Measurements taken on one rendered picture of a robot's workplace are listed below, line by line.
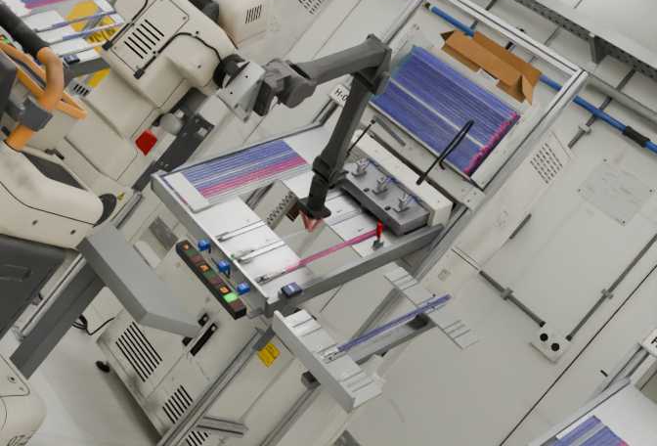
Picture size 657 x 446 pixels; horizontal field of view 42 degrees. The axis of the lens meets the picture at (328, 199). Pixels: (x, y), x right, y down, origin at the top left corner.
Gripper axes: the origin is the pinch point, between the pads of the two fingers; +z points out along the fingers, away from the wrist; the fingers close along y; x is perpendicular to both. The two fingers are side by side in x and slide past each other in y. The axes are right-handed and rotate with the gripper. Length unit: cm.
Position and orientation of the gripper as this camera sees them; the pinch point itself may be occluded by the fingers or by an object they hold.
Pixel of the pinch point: (309, 228)
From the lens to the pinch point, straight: 277.2
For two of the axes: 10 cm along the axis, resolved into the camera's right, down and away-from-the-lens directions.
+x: -7.6, 2.3, -6.0
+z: -2.0, 8.0, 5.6
